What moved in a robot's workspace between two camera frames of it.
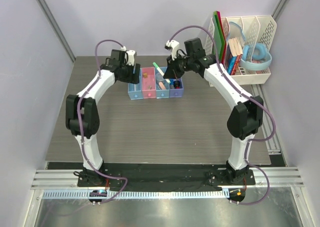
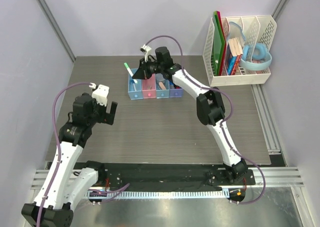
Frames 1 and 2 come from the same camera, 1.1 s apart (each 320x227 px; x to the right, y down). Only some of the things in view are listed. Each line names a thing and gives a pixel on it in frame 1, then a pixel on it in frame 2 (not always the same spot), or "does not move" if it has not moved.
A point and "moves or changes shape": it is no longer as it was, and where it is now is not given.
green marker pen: x=160 y=71 moves or changes shape
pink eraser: x=162 y=86 does not move
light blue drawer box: x=135 y=90 does not move
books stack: x=233 y=56 does not move
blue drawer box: x=162 y=85 does not move
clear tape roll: x=159 y=77 does not move
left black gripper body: x=127 y=75 → x=100 y=115
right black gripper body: x=179 y=65 → x=149 y=68
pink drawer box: x=148 y=82 does not move
